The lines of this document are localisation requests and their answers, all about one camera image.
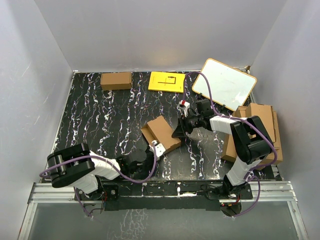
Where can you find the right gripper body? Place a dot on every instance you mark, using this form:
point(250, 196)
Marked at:
point(194, 121)

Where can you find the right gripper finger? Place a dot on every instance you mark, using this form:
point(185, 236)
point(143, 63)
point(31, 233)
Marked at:
point(180, 131)
point(182, 123)

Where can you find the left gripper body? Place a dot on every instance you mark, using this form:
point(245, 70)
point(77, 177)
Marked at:
point(148, 161)

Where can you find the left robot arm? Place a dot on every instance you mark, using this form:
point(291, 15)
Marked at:
point(81, 168)

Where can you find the folded brown cardboard box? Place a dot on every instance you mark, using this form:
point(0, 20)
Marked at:
point(116, 81)

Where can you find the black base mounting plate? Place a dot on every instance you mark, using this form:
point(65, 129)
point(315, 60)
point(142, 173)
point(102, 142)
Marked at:
point(163, 194)

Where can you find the yellow book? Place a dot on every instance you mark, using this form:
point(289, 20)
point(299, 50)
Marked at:
point(166, 82)

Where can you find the stack of flat cardboard boxes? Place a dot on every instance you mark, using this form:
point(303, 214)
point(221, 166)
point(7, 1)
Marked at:
point(269, 119)

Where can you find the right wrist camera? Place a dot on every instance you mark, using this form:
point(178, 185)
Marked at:
point(183, 108)

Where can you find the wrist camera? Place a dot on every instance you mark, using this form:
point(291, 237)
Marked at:
point(183, 108)
point(157, 148)

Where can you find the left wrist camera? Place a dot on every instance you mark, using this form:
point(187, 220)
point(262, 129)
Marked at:
point(157, 148)

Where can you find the aluminium frame rail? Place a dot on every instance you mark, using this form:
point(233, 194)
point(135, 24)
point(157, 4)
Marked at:
point(271, 191)

